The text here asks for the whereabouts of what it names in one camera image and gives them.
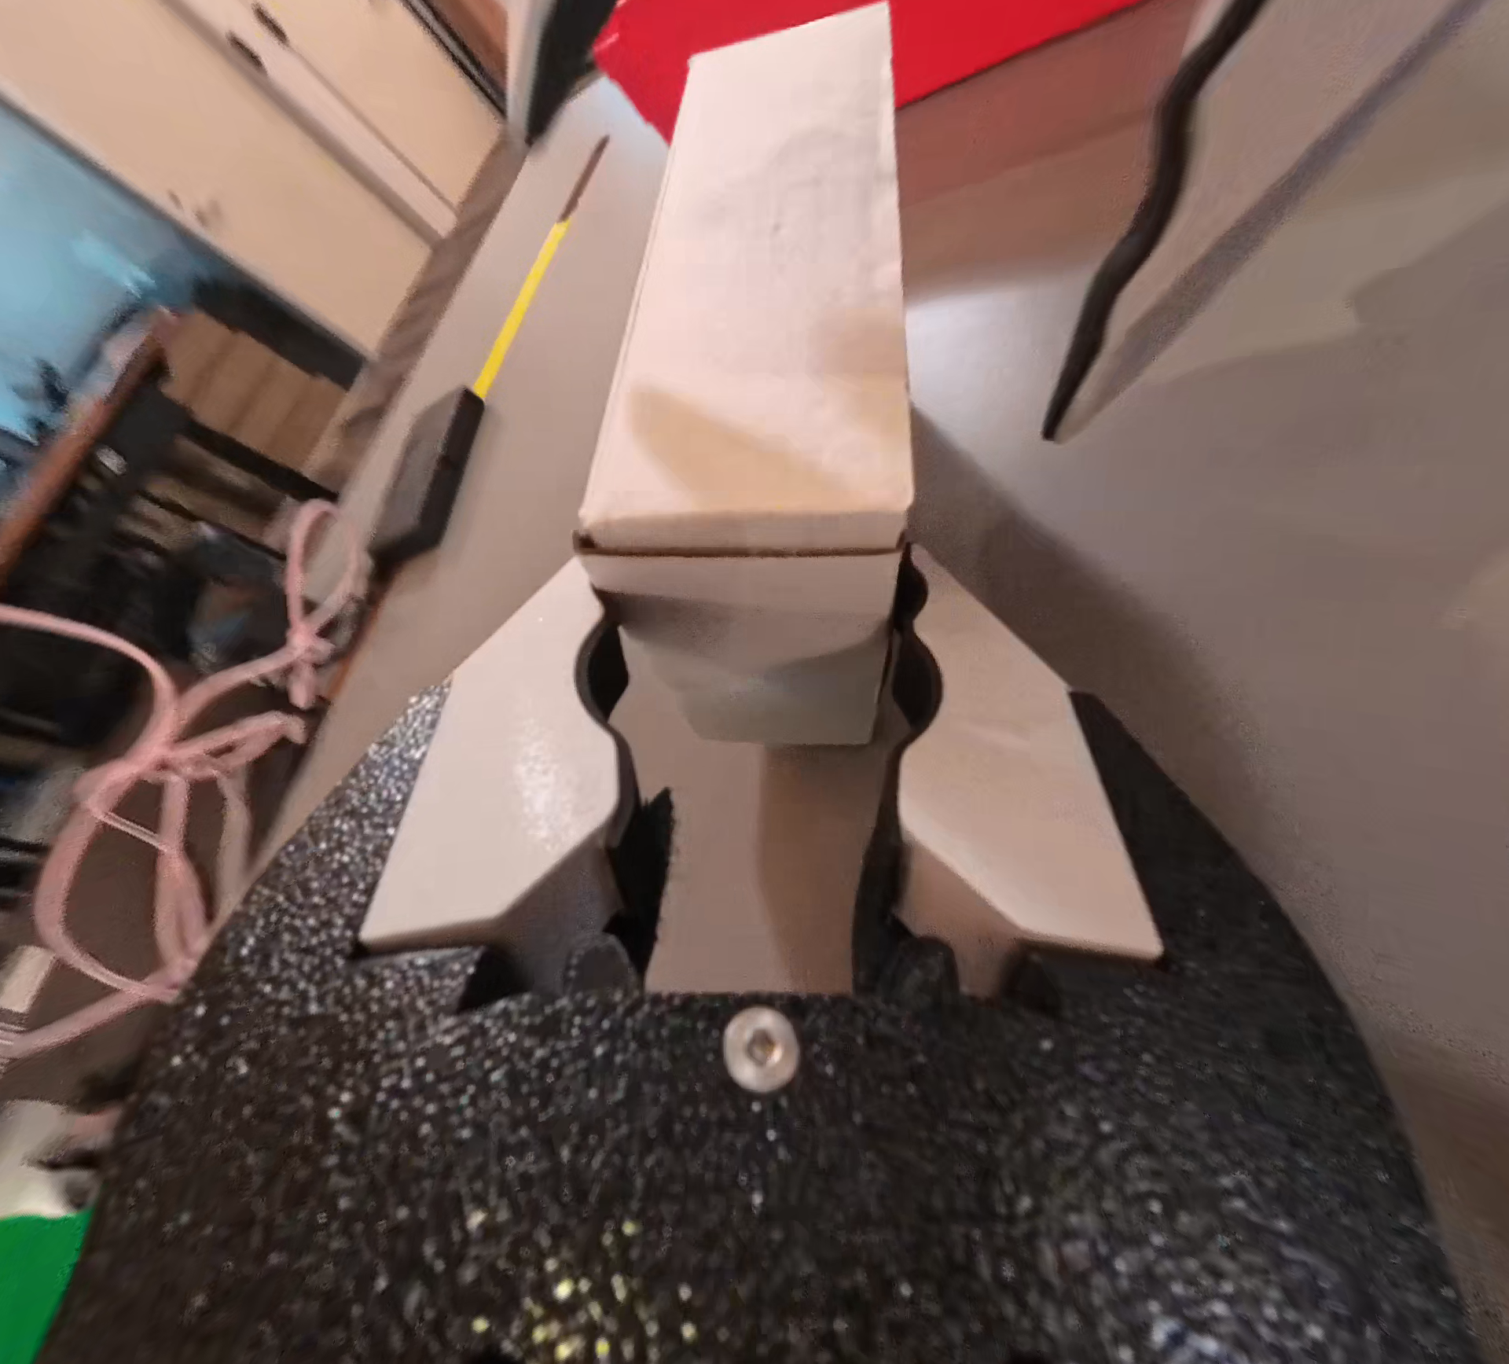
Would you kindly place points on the yellow tape strip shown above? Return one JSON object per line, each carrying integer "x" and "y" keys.
{"x": 526, "y": 310}

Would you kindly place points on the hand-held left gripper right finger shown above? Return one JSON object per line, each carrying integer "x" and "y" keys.
{"x": 1013, "y": 799}

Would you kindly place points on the glass partition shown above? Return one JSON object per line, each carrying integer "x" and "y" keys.
{"x": 70, "y": 245}

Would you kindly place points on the white cardboard box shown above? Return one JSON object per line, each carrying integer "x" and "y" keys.
{"x": 765, "y": 326}

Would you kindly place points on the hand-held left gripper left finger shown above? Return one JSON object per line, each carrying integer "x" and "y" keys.
{"x": 508, "y": 799}

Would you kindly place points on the wooden desk with black legs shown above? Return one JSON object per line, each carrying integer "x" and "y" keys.
{"x": 70, "y": 446}

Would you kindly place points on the green plastic bin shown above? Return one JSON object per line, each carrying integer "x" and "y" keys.
{"x": 37, "y": 1294}

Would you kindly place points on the black rectangular device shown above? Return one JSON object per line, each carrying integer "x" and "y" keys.
{"x": 425, "y": 482}

